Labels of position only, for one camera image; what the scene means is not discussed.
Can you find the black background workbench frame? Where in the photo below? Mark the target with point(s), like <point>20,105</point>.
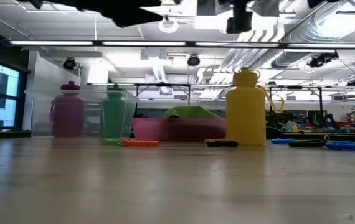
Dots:
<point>320,102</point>

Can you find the green sports bottle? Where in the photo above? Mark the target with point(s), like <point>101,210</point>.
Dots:
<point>114,115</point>

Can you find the black coil wristband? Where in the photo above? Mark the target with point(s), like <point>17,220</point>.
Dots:
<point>222,143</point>
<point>308,143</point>

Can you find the large clear plastic bin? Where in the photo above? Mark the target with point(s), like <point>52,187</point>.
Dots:
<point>40,112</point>

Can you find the green coil wristband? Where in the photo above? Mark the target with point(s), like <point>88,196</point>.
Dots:
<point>110,142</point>

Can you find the magenta sports bottle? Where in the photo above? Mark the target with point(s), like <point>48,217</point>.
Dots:
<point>67,115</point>

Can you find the black overhead camera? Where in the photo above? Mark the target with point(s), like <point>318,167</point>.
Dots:
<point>193,60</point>

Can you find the lime green microfibre cloth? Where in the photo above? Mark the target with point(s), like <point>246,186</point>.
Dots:
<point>193,112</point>

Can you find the black ceiling spotlight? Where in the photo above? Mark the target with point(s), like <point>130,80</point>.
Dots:
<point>70,63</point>
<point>322,59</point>

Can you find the orange coil wristband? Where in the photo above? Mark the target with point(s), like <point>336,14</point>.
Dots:
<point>140,143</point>

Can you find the white LED light strip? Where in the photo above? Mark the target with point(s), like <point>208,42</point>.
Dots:
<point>236,44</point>
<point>51,43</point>
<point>143,43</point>
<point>330,45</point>

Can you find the yellow sports bottle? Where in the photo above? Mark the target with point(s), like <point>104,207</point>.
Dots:
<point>246,112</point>

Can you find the pink plastic tray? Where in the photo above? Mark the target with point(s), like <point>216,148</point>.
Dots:
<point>177,129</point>

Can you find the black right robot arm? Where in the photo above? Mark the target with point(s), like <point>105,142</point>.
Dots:
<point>317,2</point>

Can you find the blue coil wristband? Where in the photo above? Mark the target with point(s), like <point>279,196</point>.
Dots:
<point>345,146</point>
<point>282,141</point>

